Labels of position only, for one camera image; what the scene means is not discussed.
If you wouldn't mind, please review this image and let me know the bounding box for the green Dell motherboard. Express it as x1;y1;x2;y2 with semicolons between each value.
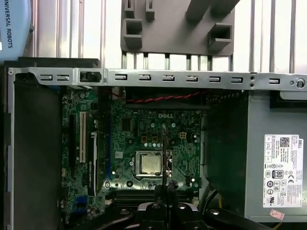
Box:
61;88;204;230

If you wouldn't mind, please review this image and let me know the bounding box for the white expansion slot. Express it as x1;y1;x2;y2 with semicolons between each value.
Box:
80;111;86;163

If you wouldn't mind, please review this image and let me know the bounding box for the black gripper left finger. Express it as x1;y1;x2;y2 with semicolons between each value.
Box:
71;184;168;230

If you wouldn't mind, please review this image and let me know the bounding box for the black graphics card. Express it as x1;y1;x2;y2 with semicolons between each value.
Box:
86;130;108;197

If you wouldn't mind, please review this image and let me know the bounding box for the black open PC case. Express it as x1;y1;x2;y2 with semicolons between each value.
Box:
0;56;307;230

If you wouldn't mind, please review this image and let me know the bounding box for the twisted red black wire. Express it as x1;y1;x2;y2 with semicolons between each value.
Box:
112;90;209;104

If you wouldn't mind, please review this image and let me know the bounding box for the yellow wire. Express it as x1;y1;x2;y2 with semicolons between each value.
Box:
217;190;283;230

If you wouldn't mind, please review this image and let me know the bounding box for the grey power supply unit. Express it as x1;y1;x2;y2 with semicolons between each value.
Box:
206;90;307;225

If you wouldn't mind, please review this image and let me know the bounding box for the metal socket cover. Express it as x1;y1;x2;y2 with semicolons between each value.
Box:
135;150;174;179

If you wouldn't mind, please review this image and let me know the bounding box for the grey parts rack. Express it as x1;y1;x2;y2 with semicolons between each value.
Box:
119;0;236;57

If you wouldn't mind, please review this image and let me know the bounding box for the silver CPU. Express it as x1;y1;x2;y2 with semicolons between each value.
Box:
140;153;162;175

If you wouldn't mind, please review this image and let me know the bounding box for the blue board connector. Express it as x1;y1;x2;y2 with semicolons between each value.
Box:
76;195;87;214

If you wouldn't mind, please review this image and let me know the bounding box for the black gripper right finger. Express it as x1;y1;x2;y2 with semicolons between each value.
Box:
167;181;273;230

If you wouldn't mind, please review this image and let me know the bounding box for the black expansion slot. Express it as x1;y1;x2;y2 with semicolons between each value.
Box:
69;114;76;164

